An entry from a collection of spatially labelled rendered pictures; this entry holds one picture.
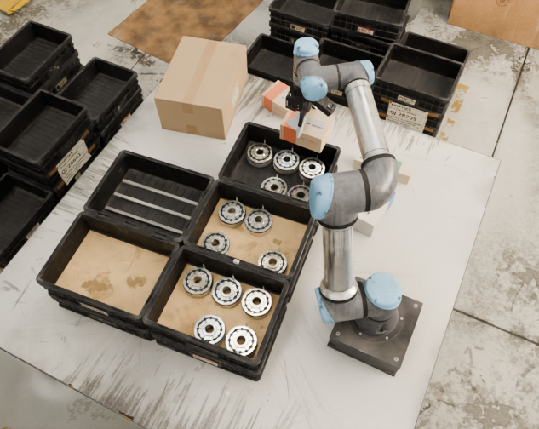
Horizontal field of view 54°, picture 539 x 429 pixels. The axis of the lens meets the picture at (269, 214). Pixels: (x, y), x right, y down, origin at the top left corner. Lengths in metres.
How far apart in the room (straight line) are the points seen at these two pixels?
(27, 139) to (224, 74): 1.10
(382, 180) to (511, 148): 2.22
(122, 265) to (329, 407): 0.87
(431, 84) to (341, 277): 1.69
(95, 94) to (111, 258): 1.40
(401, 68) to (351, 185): 1.77
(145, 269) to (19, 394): 1.13
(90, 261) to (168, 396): 0.55
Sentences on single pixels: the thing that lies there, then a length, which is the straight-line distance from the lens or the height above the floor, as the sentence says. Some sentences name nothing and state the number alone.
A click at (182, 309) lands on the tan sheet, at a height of 0.83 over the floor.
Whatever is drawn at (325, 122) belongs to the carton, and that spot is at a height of 1.12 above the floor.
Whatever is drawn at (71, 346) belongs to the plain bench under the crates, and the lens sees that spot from 2.04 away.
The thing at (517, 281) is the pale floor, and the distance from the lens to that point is 3.04.
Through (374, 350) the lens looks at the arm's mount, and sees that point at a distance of 1.83.
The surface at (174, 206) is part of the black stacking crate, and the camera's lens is 2.05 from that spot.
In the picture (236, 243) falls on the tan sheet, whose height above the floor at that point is 0.83.
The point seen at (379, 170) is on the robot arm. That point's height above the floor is 1.42.
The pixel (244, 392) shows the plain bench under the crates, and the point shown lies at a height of 0.70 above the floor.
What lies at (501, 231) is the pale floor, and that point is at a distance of 3.16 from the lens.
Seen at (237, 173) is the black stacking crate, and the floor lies 0.83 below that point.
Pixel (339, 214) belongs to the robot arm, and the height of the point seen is 1.36.
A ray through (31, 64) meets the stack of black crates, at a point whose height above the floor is 0.49.
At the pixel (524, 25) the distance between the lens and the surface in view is 4.21.
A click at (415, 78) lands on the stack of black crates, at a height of 0.49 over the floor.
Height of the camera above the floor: 2.52
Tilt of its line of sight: 58 degrees down
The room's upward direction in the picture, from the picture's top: 1 degrees counter-clockwise
